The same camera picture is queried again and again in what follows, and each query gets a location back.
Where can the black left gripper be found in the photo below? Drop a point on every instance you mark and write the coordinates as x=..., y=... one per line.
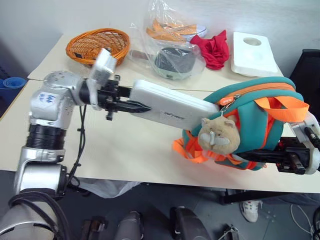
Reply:
x=109, y=94

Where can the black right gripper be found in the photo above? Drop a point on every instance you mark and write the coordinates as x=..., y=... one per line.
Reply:
x=291, y=157

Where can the orange and teal backpack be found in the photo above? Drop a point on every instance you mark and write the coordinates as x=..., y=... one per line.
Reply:
x=260, y=117

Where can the white box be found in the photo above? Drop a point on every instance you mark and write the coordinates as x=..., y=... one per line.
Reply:
x=172, y=105

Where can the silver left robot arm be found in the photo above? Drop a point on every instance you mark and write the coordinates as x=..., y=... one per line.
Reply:
x=50, y=105

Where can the black box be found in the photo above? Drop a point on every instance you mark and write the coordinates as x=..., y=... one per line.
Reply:
x=307, y=72

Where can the grey flat strip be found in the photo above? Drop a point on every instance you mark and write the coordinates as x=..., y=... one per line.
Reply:
x=138, y=55

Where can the dark round bowl-shaped item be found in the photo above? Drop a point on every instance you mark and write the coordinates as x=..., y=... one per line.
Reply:
x=175, y=61

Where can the orange wicker basket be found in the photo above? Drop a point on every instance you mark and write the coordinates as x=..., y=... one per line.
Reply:
x=97, y=45

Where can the clear plastic bag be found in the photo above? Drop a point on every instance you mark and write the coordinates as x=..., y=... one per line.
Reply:
x=172, y=37

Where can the white plastic bag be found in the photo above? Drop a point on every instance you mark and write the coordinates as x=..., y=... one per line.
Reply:
x=107, y=187

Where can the white foam block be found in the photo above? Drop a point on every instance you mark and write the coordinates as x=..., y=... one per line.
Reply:
x=252, y=55

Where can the red cloth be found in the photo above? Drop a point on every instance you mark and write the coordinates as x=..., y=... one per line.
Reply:
x=215, y=51

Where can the dark rounded shape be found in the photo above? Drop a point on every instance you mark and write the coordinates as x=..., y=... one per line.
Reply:
x=131, y=225
x=187, y=223

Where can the blue rolled mat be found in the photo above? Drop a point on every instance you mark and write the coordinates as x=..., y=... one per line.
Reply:
x=11, y=87

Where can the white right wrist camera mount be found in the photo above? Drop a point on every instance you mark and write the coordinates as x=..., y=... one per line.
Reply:
x=310, y=150

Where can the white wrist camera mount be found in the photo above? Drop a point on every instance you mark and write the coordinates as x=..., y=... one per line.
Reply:
x=103, y=67
x=310, y=150

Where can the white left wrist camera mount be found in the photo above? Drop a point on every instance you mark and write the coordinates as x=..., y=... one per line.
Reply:
x=103, y=67

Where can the black table frame bar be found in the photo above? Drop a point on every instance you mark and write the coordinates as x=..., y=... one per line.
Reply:
x=262, y=196

